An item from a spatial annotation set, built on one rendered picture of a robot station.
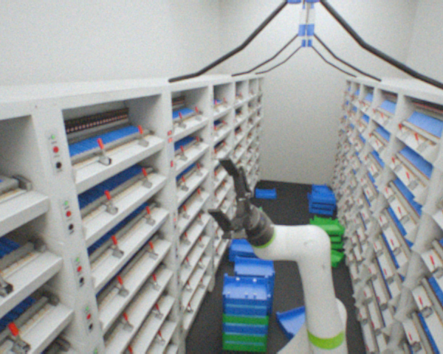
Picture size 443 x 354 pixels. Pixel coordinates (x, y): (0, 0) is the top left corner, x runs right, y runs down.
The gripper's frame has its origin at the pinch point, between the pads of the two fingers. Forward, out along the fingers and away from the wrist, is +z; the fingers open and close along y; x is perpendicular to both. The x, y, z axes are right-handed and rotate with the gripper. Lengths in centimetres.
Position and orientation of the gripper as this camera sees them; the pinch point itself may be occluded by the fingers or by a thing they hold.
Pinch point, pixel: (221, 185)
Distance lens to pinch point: 67.0
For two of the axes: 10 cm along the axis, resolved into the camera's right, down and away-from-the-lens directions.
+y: 1.7, -8.4, 5.2
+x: 8.9, -1.0, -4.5
